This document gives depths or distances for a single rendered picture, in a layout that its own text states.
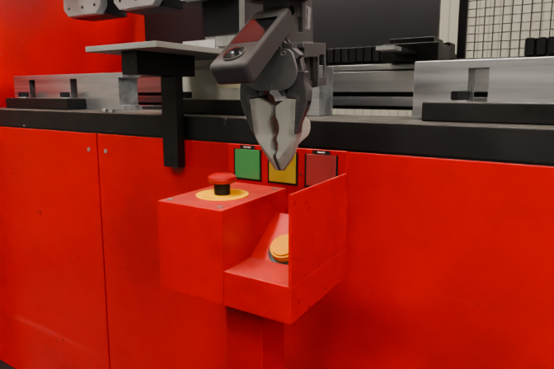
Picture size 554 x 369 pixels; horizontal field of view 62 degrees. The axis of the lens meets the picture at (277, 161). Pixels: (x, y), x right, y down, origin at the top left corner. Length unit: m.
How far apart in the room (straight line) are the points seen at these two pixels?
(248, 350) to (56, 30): 1.38
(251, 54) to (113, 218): 0.72
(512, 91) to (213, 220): 0.48
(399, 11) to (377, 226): 0.80
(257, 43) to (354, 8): 0.98
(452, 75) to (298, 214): 0.39
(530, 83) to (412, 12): 0.66
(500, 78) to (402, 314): 0.39
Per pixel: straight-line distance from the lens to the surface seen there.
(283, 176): 0.68
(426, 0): 1.38
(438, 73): 0.80
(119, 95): 1.24
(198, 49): 0.84
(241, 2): 1.02
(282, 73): 0.53
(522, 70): 0.78
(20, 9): 1.74
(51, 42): 1.78
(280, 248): 0.60
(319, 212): 0.57
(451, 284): 0.72
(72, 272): 1.30
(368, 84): 1.12
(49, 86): 1.48
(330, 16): 1.48
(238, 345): 0.68
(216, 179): 0.62
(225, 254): 0.57
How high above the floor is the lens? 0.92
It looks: 8 degrees down
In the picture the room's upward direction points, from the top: straight up
